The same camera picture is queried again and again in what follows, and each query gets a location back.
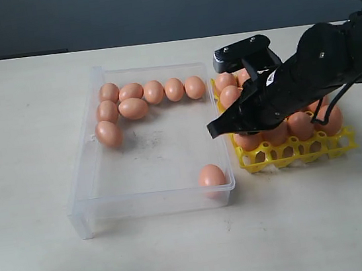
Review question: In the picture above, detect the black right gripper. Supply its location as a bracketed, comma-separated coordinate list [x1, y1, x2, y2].
[198, 49, 334, 140]

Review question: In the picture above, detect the brown egg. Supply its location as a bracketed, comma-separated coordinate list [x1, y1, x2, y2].
[143, 80, 165, 105]
[95, 121, 123, 148]
[219, 85, 242, 109]
[118, 82, 144, 101]
[99, 83, 120, 103]
[184, 76, 206, 99]
[164, 78, 185, 102]

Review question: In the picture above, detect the brown egg placed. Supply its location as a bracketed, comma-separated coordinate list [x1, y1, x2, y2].
[314, 106, 343, 136]
[214, 72, 237, 93]
[236, 68, 250, 87]

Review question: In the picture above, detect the yellow plastic egg tray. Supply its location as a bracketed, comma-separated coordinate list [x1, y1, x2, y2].
[209, 58, 362, 178]

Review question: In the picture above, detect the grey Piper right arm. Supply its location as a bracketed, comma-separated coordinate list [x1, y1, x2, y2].
[207, 13, 362, 138]

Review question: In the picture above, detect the brown egg front right corner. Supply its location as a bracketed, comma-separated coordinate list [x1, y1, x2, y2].
[198, 164, 226, 200]

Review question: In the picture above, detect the clear plastic bin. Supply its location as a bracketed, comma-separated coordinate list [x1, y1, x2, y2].
[68, 63, 236, 239]

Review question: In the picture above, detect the black object behind table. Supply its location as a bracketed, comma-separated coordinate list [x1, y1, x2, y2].
[0, 48, 69, 60]

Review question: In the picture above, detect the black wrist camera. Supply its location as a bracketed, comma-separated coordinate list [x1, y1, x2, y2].
[212, 34, 282, 81]

